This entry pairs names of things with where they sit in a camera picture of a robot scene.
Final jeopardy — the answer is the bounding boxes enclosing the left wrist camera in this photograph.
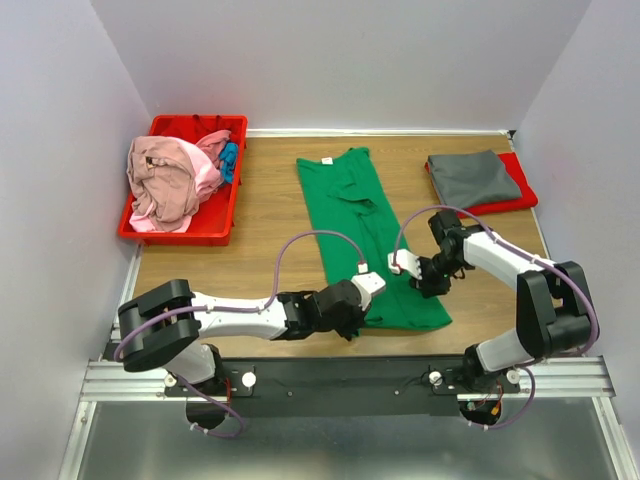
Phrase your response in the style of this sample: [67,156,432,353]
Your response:
[351,272,386,310]

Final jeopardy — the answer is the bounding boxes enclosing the light pink shirt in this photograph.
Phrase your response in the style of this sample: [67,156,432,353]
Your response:
[129,139,223,233]

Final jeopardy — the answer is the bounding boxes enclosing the blue shirt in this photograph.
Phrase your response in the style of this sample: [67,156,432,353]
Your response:
[219,142,239,184]

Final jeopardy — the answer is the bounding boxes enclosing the folded grey t shirt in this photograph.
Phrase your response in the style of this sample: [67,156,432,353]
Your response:
[427,150,522,210]

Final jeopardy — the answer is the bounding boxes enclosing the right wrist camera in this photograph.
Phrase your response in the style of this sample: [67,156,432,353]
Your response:
[387,249,422,280]

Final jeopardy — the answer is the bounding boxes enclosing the aluminium table frame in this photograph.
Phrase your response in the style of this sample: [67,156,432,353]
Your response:
[60,129,638,479]

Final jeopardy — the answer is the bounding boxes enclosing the folded red t shirt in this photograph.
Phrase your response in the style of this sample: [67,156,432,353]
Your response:
[425,152,538,216]

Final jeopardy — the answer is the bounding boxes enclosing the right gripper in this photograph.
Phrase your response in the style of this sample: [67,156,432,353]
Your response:
[407,251,464,299]

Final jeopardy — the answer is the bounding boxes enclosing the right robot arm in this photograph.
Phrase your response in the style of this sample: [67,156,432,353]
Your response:
[388,209,600,392]

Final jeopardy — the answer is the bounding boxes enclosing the green t shirt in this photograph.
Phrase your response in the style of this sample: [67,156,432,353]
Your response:
[296,147,452,331]

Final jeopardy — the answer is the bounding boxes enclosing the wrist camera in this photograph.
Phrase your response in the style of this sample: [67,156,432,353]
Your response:
[351,272,386,310]
[387,249,422,280]

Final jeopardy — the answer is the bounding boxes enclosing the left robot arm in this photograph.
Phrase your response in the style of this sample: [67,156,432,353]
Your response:
[113,273,385,395]

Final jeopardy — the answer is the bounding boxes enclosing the dusty pink shirt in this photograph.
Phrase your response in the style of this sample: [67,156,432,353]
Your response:
[126,136,199,232]

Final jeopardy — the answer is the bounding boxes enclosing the red plastic bin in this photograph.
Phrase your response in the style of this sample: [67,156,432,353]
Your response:
[118,115,248,246]

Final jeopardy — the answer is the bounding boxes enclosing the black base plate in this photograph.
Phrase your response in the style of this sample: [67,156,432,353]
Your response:
[164,353,521,420]

